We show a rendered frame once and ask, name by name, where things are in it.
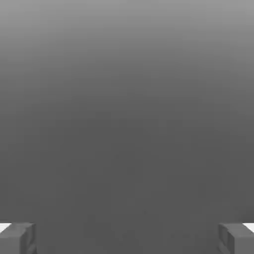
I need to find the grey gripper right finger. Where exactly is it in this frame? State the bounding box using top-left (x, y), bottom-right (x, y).
top-left (217, 222), bottom-right (254, 254)

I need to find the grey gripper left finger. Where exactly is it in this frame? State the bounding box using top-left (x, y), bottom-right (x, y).
top-left (0, 222), bottom-right (38, 254)

